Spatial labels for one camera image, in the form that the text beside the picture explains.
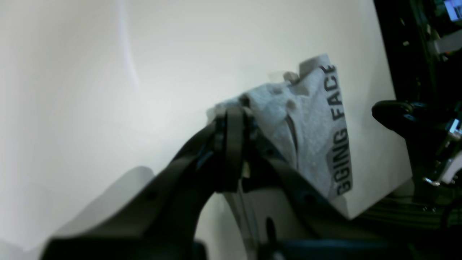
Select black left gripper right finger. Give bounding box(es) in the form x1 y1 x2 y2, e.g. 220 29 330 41
240 95 462 260

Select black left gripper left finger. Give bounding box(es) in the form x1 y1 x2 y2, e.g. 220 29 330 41
42 107 244 260

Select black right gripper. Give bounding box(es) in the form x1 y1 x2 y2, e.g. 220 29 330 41
371 100 462 185

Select grey T-shirt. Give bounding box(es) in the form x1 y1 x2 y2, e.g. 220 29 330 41
206 54 353 219

